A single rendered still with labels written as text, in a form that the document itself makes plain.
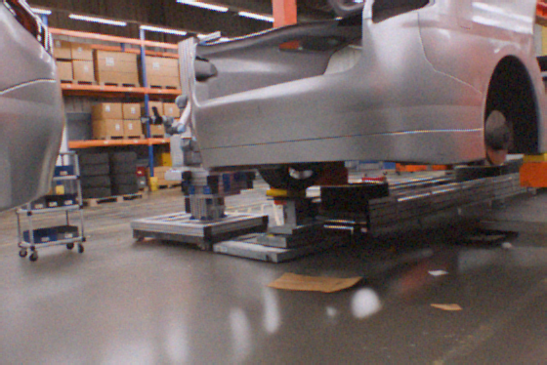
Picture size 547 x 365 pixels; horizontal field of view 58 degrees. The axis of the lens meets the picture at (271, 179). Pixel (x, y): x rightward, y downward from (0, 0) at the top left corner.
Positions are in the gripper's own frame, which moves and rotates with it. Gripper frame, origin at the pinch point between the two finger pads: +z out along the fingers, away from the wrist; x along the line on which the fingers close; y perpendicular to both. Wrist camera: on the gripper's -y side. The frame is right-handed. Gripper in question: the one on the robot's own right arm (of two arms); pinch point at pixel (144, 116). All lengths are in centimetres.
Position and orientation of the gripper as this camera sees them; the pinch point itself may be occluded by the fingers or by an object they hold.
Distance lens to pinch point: 446.2
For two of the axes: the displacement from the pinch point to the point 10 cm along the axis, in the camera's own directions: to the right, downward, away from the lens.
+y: -0.5, 9.9, 1.2
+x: -8.7, -1.0, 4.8
